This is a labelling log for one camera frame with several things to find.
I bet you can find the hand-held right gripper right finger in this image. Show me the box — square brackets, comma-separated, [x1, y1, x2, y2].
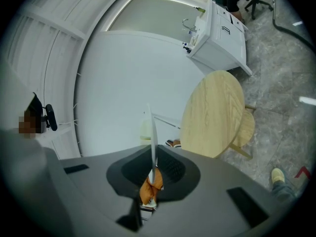
[156, 144, 201, 202]

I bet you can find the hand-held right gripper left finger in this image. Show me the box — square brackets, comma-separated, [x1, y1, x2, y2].
[106, 146, 153, 232]

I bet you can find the orange food piece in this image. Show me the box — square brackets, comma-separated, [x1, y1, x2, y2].
[139, 168, 164, 205]

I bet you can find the white plate of food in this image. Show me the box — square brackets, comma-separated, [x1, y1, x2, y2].
[145, 103, 160, 208]

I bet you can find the brown white striped item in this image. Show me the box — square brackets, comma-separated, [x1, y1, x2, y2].
[166, 139, 183, 149]

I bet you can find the pale yellow box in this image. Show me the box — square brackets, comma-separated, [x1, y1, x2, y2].
[140, 118, 152, 141]

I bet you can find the round wooden table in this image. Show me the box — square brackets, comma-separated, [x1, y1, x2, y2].
[179, 70, 245, 159]

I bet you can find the wooden stool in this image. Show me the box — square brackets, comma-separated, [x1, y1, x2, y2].
[229, 104, 256, 160]

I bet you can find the person's yellow shoe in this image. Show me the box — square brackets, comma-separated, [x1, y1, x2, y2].
[271, 167, 286, 183]

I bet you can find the person's grey shirt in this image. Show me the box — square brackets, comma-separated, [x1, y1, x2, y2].
[0, 128, 54, 237]

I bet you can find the person's leg in jeans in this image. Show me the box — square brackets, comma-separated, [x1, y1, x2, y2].
[271, 178, 297, 203]

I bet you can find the person's head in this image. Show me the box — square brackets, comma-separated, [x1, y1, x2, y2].
[18, 109, 42, 140]

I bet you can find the red floor tape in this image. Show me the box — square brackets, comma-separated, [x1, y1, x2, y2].
[294, 166, 312, 180]

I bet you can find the white sink cabinet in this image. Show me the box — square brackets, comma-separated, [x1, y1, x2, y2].
[186, 0, 253, 77]

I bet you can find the chrome faucet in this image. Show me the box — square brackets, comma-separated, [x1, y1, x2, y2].
[182, 18, 198, 33]

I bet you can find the black head-worn camera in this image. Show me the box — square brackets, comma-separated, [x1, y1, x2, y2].
[29, 91, 58, 134]

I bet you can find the black floor hose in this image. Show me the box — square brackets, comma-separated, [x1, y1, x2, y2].
[272, 0, 316, 48]

